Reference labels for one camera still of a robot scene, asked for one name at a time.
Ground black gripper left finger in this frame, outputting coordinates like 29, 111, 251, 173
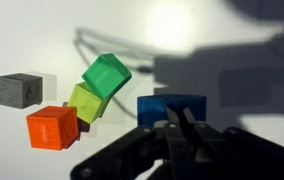
70, 106, 196, 180

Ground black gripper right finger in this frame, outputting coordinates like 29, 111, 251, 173
182, 107, 284, 180

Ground blue block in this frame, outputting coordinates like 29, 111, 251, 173
136, 94, 207, 128

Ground yellow-green block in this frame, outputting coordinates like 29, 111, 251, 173
67, 82, 110, 125

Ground green block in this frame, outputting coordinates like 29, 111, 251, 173
81, 53, 133, 100

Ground orange block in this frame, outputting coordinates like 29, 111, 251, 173
26, 105, 80, 151

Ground grey block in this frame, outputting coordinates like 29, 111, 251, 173
0, 73, 44, 110

